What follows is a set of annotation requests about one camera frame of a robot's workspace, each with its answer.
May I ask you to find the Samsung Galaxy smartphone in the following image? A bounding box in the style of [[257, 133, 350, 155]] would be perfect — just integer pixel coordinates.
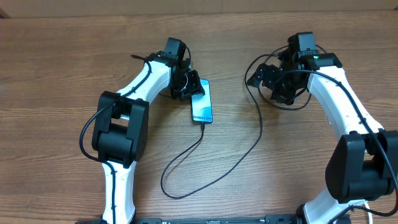
[[191, 79, 213, 123]]

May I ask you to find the black USB charging cable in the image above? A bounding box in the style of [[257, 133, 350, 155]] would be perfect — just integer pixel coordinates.
[[160, 45, 327, 200]]

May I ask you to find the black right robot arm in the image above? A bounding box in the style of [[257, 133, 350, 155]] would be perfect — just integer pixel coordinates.
[[244, 32, 397, 223]]

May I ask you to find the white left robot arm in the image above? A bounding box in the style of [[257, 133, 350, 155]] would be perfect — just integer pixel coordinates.
[[91, 37, 205, 223]]

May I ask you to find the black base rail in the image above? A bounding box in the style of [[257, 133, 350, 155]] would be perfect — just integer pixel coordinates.
[[74, 214, 352, 224]]

